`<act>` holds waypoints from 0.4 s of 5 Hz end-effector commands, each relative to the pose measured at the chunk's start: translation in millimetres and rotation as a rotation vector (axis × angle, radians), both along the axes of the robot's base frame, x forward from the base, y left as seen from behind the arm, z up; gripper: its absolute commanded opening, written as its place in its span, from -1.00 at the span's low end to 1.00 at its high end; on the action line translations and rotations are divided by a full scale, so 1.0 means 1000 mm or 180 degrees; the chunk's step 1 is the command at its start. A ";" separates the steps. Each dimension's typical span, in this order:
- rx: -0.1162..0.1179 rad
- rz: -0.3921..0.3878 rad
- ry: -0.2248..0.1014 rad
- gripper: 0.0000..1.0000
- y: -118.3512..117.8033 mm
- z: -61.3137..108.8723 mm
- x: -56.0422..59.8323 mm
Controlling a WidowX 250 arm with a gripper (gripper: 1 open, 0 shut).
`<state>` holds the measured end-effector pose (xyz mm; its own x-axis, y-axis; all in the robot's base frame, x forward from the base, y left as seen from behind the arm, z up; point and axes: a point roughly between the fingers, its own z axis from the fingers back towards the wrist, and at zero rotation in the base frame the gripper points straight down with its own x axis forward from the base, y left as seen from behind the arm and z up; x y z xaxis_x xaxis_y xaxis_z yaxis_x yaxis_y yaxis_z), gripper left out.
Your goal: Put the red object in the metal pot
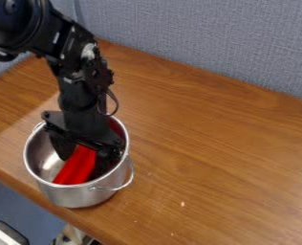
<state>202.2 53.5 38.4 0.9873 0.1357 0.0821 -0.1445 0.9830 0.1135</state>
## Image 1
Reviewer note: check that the grey device below table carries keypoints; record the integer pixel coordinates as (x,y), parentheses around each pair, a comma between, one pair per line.
(12,236)

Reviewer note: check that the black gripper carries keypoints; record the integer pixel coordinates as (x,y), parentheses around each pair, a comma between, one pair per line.
(89,129)

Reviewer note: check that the metal pot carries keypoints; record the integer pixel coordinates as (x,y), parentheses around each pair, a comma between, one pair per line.
(45,165)

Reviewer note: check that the red rectangular block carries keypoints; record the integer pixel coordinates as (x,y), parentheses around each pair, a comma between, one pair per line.
(78,168)

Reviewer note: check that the white object below table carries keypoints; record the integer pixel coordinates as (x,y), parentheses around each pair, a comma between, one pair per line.
(73,236)

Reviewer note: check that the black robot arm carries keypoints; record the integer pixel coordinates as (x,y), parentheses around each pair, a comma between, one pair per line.
(36,28)

